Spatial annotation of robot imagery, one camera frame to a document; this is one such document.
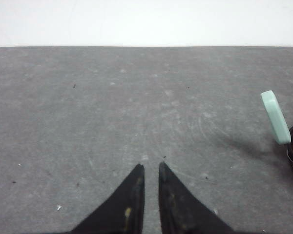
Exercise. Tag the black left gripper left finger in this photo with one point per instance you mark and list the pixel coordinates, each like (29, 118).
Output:
(122, 212)

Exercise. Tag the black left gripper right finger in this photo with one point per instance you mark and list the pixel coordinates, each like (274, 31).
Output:
(181, 212)

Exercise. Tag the black frying pan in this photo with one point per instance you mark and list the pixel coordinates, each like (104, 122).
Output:
(283, 135)

